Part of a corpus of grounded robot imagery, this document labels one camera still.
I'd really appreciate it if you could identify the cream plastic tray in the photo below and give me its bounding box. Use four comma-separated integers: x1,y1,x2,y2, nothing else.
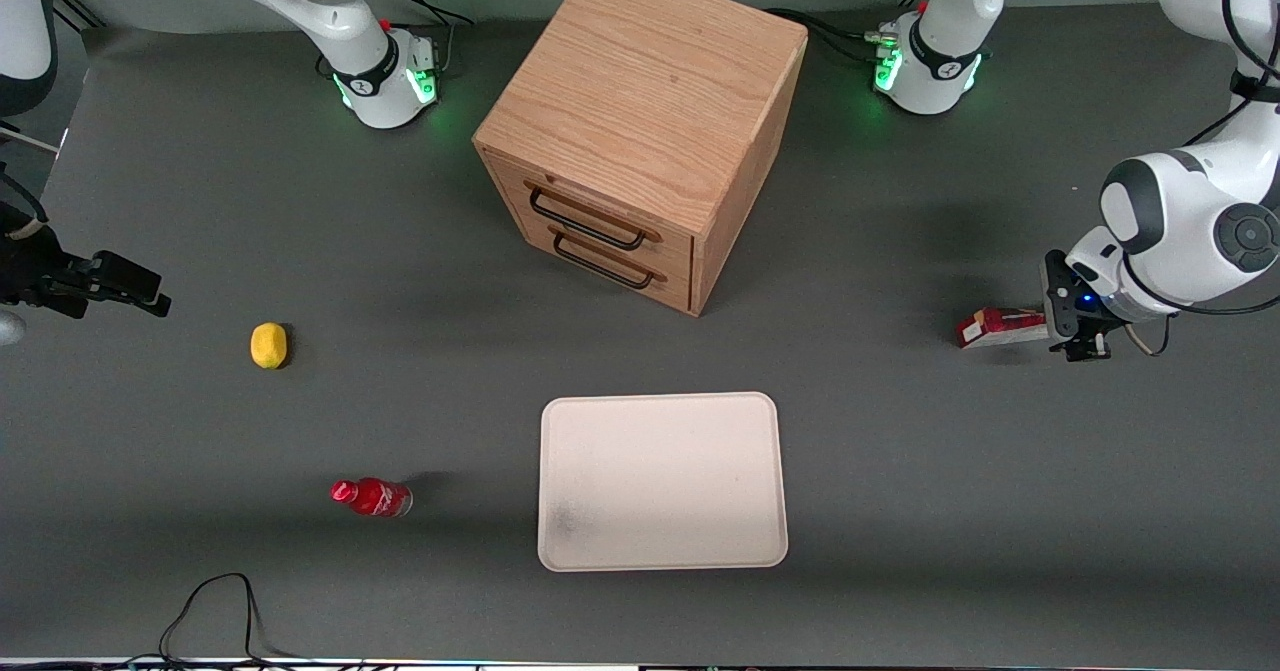
538,392,789,573

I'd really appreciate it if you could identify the red soda bottle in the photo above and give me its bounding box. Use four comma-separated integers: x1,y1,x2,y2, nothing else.
330,477,413,519

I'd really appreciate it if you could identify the black left arm base cable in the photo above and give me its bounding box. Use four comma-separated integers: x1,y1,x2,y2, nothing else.
765,8,886,64

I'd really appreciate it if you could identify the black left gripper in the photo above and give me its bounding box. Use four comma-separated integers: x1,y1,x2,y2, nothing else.
1040,249,1132,363

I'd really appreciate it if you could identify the black right arm base cable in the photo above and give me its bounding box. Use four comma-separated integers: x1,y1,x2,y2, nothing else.
378,0,476,77

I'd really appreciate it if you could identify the wooden two-drawer cabinet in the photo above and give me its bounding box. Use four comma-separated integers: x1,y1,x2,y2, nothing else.
472,0,809,318

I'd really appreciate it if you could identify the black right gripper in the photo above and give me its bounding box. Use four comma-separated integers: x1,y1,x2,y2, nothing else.
0,203,172,318

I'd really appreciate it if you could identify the yellow lemon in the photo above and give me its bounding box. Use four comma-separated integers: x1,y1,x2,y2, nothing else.
250,322,289,370

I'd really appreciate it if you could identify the thin black loose cable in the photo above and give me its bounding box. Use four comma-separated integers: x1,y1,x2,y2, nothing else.
130,572,301,668

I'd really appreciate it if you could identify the black arm base cable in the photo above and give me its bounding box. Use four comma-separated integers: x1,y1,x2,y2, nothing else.
378,0,476,77
765,8,886,64

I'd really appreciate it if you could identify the red cookie box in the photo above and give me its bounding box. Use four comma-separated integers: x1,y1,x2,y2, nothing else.
955,307,1050,350

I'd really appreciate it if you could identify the black wire drawer handle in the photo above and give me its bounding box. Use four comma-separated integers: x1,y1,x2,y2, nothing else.
527,185,649,252
551,231,657,290

